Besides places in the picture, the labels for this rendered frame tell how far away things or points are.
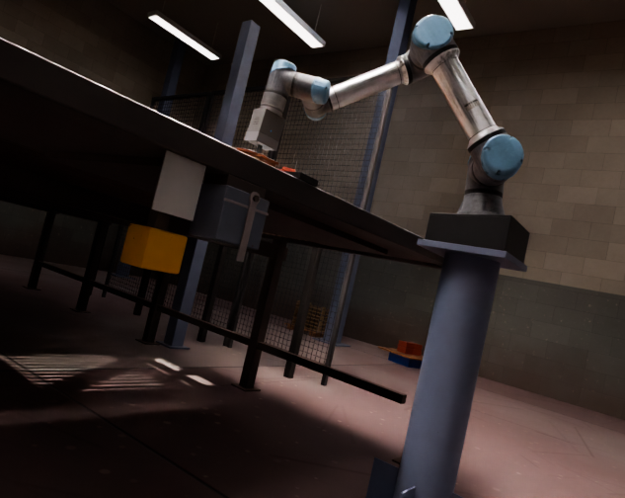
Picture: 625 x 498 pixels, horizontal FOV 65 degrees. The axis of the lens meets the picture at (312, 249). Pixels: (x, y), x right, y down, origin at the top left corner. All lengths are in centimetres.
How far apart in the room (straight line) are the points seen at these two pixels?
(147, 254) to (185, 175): 18
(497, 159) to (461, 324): 49
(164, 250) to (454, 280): 90
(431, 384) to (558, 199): 506
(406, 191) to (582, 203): 219
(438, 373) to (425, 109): 609
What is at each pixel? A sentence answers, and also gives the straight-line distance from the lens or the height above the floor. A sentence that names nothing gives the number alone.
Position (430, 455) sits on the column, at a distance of 160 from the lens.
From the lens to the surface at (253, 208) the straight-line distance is 113.
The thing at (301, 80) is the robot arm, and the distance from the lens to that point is 158.
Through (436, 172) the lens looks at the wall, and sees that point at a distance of 697.
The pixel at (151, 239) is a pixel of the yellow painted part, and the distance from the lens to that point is 99.
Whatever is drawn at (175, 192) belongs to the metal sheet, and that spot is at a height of 78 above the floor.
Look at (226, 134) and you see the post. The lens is 367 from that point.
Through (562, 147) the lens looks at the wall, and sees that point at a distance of 664.
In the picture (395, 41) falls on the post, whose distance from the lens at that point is 661.
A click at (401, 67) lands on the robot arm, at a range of 173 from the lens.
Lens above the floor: 67
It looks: 4 degrees up
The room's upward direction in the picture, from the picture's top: 13 degrees clockwise
